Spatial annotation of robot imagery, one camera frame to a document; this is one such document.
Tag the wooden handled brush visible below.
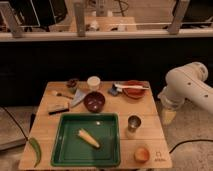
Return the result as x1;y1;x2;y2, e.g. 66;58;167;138
51;90;73;99

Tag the black cable right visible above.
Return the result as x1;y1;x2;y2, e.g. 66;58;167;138
168;138;213;154

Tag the yellow corn cob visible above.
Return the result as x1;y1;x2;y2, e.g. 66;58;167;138
78;129;100;148

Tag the small metal cup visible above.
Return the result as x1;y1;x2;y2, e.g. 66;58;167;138
127;115;142;133

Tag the wooden board table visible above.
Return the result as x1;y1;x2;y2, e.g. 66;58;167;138
19;81;172;171

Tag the green chili pepper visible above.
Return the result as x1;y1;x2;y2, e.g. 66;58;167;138
28;137;42;166

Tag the black cable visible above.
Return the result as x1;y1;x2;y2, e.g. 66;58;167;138
0;106;30;142
168;138;213;154

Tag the white spatula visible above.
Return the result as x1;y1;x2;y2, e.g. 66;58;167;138
114;83;149;90

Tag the dark purple bowl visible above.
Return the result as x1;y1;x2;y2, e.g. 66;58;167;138
83;92;105;113

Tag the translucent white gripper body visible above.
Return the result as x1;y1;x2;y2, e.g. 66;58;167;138
158;87;182;125

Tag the orange plate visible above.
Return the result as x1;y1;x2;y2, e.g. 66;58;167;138
123;80;146;99

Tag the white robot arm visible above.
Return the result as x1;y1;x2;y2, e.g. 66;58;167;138
158;62;213;125

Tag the orange red apple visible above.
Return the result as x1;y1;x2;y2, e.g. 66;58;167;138
134;147;150;163

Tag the small white cup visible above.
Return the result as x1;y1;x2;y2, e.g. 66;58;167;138
87;76;101;91

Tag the green plastic tray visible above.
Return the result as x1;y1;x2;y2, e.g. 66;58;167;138
51;113;120;167

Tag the wooden block with black handle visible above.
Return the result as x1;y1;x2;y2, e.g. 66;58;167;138
47;102;69;115

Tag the black cable left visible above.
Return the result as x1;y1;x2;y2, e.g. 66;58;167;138
0;106;30;142

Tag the blue grey small object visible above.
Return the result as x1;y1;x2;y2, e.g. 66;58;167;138
108;85;120;96

